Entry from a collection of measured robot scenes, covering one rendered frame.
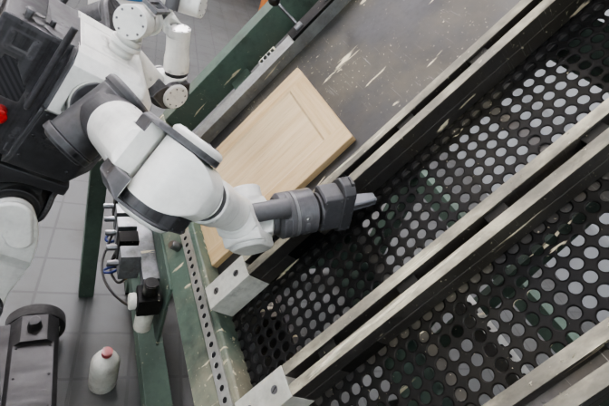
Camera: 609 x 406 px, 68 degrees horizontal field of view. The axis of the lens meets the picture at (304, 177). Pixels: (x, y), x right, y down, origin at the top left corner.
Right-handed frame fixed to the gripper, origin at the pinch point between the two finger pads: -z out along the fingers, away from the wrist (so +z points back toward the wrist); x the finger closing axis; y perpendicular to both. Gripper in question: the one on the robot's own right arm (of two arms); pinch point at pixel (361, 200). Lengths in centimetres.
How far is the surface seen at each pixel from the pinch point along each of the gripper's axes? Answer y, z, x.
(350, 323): -20.3, 10.5, -8.8
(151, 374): 34, 47, -101
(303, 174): 21.1, 3.6, -8.8
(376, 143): 7.6, -5.8, 8.0
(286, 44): 66, -7, 5
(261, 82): 64, 1, -6
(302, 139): 31.5, 0.2, -5.7
